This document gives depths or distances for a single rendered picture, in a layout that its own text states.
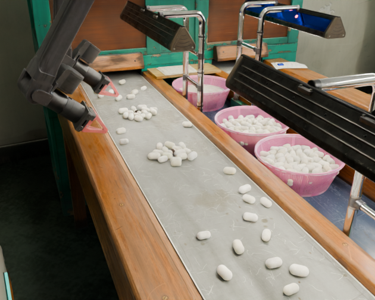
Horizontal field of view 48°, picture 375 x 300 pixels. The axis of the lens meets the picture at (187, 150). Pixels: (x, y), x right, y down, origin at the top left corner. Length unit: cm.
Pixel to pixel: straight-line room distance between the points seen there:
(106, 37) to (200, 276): 139
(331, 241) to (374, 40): 356
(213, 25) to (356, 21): 218
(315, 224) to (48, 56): 76
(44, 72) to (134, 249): 51
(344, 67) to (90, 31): 275
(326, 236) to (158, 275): 38
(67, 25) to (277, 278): 75
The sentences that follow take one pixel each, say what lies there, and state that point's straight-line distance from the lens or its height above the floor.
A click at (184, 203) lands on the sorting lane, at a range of 106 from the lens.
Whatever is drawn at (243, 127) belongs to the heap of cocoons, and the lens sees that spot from 150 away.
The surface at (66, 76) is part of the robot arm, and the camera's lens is 117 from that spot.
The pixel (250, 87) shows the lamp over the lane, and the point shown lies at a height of 107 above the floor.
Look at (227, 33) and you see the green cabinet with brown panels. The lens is 223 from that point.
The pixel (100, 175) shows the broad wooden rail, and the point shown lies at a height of 76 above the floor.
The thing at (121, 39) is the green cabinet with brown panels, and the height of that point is 92.
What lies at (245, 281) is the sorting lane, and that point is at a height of 74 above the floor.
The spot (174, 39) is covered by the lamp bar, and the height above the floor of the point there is 108.
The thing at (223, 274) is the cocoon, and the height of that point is 76.
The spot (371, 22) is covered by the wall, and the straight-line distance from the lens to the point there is 431.
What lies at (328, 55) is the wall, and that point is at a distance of 401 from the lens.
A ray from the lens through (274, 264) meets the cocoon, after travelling 88.
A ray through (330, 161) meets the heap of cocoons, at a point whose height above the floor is 74.
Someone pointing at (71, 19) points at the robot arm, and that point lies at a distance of 110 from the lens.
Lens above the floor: 133
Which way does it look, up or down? 26 degrees down
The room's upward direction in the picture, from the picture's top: 1 degrees clockwise
